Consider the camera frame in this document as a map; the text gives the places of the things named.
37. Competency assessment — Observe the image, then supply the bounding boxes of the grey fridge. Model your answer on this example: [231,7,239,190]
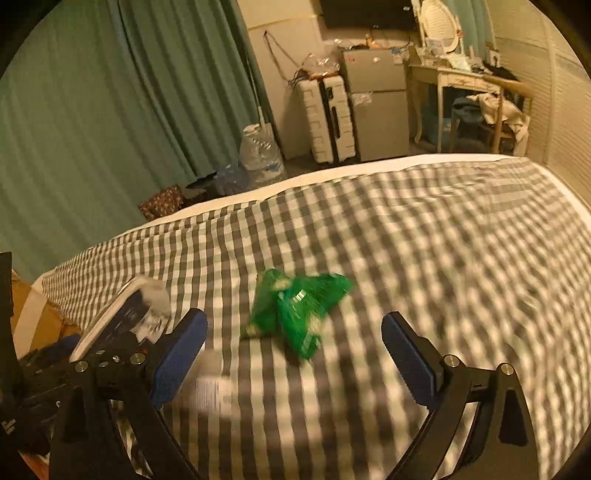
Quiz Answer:
[342,46,411,160]

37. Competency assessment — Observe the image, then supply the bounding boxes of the clear water bottle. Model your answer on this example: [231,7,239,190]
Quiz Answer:
[239,124,287,190]

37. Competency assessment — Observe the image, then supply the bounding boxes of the clear plastic bag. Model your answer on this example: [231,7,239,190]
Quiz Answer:
[215,161,252,195]

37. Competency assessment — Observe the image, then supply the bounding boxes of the white suitcase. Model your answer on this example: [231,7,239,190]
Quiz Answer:
[295,76,358,164]

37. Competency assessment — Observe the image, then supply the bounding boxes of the white louvered wardrobe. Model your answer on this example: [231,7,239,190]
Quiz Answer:
[485,9,591,204]

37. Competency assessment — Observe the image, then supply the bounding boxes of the black television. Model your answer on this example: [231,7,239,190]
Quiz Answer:
[320,0,416,32]

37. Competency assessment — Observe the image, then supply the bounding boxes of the white dressing table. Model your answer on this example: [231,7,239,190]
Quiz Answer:
[409,60,504,153]

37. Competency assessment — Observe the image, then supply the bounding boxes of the green curtain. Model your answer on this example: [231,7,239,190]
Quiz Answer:
[0,0,273,282]
[455,0,495,58]

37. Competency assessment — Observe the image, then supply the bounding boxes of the checked bed sheet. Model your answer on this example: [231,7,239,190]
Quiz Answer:
[41,154,591,480]

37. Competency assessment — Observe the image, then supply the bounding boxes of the white oval mirror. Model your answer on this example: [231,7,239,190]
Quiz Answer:
[418,0,465,54]

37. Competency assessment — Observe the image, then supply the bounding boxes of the navy and white packet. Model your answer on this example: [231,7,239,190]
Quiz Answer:
[69,274,172,361]

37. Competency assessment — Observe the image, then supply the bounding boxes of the cream clothes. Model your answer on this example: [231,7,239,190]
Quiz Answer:
[478,92,532,144]

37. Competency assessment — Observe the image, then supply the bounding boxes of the brown patterned bag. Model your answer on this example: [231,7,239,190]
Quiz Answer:
[139,185,185,221]

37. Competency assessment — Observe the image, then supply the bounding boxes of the wooden chair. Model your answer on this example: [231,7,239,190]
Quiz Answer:
[450,76,534,155]

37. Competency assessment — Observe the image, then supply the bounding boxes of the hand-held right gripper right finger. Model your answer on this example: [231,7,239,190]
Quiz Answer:
[381,311,541,480]

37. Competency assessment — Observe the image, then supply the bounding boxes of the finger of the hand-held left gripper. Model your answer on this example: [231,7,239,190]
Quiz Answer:
[21,330,148,384]

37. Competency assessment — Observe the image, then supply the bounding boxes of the green snack packet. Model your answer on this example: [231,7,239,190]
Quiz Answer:
[240,268,356,363]

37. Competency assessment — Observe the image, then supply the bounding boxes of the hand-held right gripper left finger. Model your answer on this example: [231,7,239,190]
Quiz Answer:
[48,308,209,480]

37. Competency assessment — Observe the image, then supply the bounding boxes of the hanging cable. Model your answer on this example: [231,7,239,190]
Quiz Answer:
[263,30,315,86]

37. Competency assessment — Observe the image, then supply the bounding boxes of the white object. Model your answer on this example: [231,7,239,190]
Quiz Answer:
[180,351,241,421]

